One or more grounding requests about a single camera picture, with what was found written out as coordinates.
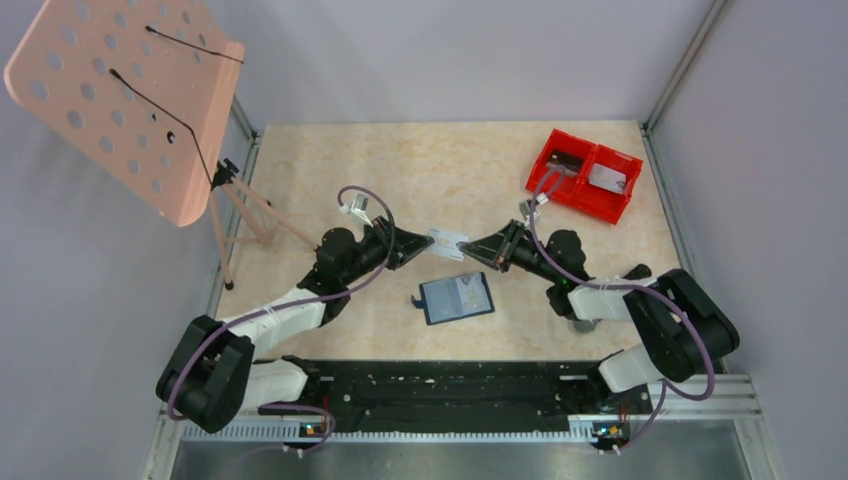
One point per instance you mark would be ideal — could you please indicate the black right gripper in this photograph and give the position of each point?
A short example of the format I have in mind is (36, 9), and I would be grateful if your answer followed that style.
(499, 248)

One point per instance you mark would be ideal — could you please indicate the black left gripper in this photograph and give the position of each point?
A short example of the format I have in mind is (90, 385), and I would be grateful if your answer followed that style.
(406, 244)

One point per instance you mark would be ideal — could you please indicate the blue leather card holder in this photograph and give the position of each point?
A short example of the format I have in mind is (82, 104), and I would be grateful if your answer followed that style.
(440, 303)

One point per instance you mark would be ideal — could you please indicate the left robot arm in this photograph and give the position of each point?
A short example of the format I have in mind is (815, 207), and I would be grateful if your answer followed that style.
(216, 370)

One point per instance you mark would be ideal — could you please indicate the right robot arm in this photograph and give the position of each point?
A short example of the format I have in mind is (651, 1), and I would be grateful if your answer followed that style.
(682, 331)

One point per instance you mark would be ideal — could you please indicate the silver card in right bin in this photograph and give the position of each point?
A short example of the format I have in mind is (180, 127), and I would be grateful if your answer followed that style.
(608, 179)

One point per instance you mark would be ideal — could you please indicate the red double bin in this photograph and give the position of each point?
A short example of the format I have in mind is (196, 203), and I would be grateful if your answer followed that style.
(576, 192)

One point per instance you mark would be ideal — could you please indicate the black microphone grey head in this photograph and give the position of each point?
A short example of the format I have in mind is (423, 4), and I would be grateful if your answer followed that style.
(585, 326)

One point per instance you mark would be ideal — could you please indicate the pink music stand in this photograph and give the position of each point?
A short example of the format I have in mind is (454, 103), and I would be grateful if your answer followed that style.
(143, 88)

